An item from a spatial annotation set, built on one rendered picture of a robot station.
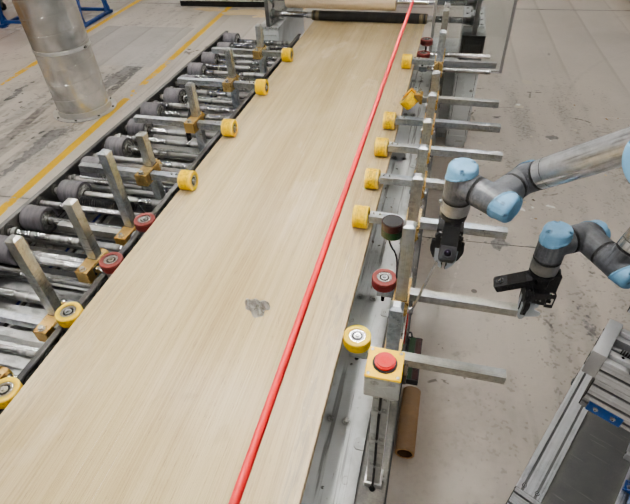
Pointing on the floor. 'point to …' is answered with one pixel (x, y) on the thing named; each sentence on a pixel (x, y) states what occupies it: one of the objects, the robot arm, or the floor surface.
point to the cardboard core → (405, 443)
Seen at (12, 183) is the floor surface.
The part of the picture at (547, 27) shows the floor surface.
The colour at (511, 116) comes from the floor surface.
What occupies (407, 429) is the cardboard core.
